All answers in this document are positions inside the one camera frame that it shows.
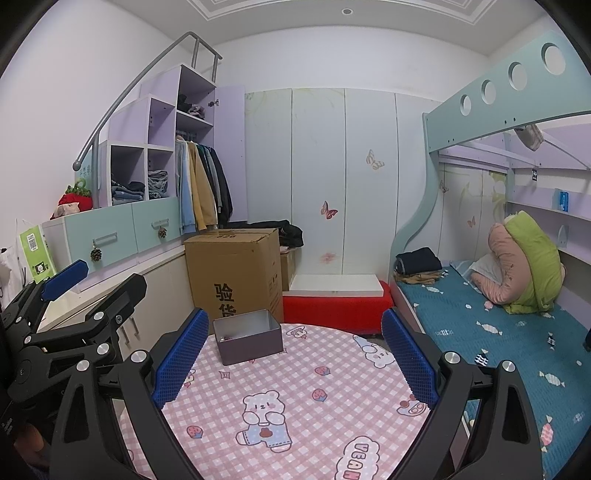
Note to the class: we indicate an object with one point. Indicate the pink quilt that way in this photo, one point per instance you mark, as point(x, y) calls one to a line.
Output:
point(505, 263)

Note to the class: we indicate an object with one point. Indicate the red bench white top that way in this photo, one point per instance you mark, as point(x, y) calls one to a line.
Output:
point(337, 307)

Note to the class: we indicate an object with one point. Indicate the dark clothes on shelf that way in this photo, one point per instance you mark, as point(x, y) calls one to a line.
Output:
point(191, 108)

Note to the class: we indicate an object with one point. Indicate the red plush toy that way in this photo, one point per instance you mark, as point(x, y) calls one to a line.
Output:
point(74, 203)

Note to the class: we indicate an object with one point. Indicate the purple white shelf unit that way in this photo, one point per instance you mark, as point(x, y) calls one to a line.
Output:
point(161, 115)

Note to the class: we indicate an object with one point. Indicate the folded tan clothes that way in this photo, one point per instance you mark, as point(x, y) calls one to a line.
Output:
point(418, 278)

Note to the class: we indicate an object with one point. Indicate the blue printed bedsheet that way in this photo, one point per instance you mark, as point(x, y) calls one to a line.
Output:
point(498, 350)

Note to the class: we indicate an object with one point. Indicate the dark hanging jackets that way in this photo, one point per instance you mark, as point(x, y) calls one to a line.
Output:
point(222, 184)

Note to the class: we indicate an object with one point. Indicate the faded pink flower sticker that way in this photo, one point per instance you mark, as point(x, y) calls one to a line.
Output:
point(328, 257)

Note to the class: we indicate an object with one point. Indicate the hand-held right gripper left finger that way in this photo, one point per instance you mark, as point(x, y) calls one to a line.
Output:
point(182, 357)

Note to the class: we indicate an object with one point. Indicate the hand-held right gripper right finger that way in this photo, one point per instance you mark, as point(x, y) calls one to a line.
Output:
point(408, 357)

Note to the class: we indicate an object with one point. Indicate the pink butterfly sticker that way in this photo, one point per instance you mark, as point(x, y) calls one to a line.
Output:
point(329, 210)

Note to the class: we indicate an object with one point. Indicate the white pillow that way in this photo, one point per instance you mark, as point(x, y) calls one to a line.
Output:
point(482, 272)

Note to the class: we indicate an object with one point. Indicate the folded black clothes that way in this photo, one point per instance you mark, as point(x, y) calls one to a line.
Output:
point(418, 261)

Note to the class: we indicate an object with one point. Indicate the beige low cabinet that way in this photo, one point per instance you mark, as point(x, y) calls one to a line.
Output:
point(161, 286)

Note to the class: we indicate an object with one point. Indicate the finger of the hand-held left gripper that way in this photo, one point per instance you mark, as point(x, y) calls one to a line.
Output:
point(64, 279)
point(117, 300)

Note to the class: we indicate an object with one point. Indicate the black clothes pile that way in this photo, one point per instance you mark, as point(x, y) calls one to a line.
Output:
point(288, 234)

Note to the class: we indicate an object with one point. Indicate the teal bunk bed frame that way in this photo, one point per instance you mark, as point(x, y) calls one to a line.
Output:
point(489, 106)

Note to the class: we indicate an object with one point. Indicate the folded dark jeans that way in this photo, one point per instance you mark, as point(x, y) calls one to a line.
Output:
point(127, 193)

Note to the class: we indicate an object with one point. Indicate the light blue hanging shirt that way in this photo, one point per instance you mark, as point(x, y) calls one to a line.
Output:
point(184, 194)

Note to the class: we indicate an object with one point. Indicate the small blue box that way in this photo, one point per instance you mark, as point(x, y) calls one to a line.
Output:
point(564, 201)

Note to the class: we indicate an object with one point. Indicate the white wardrobe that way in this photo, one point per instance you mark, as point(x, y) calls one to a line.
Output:
point(360, 184)

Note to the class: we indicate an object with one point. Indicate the grey metal tin box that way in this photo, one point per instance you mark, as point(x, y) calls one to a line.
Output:
point(249, 348)

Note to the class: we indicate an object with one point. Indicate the large cardboard box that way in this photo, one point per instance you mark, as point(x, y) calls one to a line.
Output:
point(231, 272)

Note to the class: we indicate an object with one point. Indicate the green paper bag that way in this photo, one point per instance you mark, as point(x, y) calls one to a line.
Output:
point(37, 254)

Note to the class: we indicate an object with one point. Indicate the beige butterfly sticker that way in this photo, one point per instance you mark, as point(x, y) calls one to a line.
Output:
point(375, 159)

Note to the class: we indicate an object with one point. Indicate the grey cloth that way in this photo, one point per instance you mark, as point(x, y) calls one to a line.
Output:
point(531, 137)

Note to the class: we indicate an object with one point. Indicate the pink plaid tablecloth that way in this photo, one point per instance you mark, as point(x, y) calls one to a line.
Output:
point(300, 406)

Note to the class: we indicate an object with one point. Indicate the green quilt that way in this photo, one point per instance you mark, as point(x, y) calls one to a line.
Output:
point(535, 263)

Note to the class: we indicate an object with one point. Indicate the tan hanging jacket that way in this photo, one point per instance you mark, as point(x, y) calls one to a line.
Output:
point(203, 189)

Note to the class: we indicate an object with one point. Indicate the teal drawer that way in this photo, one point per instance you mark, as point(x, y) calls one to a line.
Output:
point(101, 235)
point(154, 224)

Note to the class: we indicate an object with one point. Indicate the folded light jeans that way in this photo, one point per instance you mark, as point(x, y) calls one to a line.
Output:
point(158, 184)

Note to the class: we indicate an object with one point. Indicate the small cardboard box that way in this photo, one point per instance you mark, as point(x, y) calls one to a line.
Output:
point(287, 270)

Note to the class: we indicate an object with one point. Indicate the grey metal handrail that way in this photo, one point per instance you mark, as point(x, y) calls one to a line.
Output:
point(138, 78)

